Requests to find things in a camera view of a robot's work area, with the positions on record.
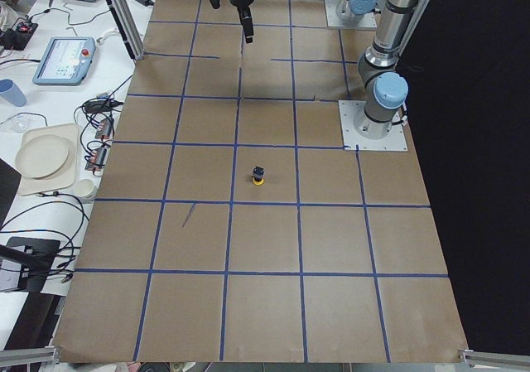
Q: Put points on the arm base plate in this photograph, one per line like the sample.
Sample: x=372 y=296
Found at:
x=340 y=16
x=359 y=133

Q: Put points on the aluminium frame post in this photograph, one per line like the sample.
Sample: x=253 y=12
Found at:
x=127 y=28

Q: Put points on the beige tray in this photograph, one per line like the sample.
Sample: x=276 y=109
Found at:
x=65 y=176

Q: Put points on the white paper cup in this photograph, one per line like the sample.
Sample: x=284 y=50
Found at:
x=85 y=190

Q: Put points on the near teach pendant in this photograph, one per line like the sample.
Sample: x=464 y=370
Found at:
x=66 y=61

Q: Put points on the yellow push button switch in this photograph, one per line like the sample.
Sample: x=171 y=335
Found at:
x=258 y=176

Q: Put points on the black stand base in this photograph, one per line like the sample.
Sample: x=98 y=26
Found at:
x=26 y=263

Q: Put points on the blue plastic cup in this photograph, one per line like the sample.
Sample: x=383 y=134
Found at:
x=10 y=91

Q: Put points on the beige plate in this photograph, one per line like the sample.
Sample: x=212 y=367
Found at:
x=42 y=156

